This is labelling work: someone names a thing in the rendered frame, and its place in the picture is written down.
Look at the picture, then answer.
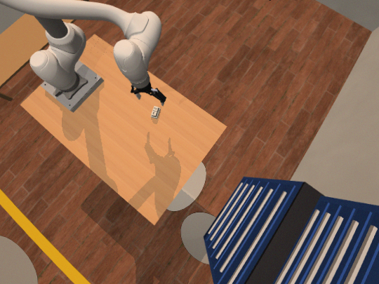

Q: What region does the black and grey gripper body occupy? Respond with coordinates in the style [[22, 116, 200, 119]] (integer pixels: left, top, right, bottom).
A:
[[136, 82, 153, 93]]

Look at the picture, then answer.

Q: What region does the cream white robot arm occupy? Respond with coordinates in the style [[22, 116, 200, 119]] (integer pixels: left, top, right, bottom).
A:
[[0, 0, 161, 100]]

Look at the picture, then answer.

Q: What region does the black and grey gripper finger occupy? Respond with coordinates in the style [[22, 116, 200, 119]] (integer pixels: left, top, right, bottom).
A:
[[131, 85, 141, 100], [146, 88, 166, 106]]

